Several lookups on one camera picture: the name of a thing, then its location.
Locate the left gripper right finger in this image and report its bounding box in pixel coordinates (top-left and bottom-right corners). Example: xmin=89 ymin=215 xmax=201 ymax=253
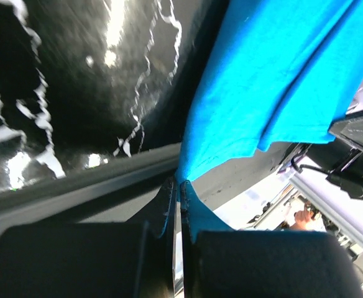
xmin=180 ymin=180 xmax=237 ymax=298

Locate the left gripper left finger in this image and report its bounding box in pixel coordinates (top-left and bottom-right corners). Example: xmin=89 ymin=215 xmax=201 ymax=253
xmin=126 ymin=176 xmax=177 ymax=297

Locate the blue t shirt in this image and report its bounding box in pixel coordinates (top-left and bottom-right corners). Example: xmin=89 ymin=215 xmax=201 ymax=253
xmin=159 ymin=0 xmax=363 ymax=240

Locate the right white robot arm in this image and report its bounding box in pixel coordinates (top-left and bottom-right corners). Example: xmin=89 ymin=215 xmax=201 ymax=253
xmin=279 ymin=111 xmax=363 ymax=200

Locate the black marbled table mat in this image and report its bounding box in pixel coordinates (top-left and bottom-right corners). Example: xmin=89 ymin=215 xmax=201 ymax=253
xmin=0 ymin=1 xmax=229 ymax=193

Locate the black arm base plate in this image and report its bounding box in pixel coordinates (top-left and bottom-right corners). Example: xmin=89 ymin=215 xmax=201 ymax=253
xmin=0 ymin=142 xmax=294 ymax=243

